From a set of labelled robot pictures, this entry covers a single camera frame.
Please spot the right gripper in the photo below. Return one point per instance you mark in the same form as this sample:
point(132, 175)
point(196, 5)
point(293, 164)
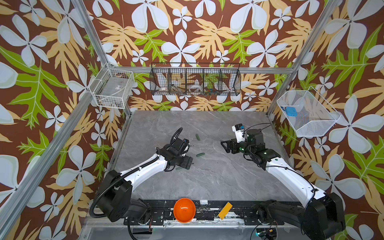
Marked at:
point(233, 145)

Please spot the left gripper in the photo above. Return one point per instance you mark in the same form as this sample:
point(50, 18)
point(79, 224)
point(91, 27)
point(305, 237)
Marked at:
point(187, 163)

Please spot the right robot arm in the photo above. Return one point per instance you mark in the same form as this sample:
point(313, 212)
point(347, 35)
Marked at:
point(320, 215)

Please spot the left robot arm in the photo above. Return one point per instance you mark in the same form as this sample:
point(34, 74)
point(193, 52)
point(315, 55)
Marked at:
point(114, 196)

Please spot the orange bowl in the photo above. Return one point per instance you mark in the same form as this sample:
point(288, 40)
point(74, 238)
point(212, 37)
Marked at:
point(184, 210)

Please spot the yellow block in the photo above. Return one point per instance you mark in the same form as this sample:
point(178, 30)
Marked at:
point(226, 209)

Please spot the blue object in basket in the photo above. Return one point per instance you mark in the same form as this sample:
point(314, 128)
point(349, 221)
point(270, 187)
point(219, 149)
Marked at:
point(291, 111)

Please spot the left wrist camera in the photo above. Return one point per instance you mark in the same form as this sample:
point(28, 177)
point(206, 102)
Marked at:
point(182, 145)

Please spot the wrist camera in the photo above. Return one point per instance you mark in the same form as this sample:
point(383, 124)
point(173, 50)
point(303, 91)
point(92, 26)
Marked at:
point(182, 145)
point(239, 130)

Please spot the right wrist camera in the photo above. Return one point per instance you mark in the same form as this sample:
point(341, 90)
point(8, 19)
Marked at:
point(239, 130)

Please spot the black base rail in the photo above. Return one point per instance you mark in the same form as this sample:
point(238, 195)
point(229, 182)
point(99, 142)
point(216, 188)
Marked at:
point(161, 212)

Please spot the black wire basket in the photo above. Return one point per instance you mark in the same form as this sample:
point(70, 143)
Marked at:
point(209, 79)

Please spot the white wire basket right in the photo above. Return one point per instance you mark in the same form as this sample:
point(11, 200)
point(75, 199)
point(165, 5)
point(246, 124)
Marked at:
point(316, 116)

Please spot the white wire basket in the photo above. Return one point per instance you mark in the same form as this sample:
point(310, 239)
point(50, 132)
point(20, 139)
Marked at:
point(112, 87)
point(316, 116)

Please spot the white wire basket left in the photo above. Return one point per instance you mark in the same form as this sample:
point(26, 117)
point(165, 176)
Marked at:
point(112, 87)

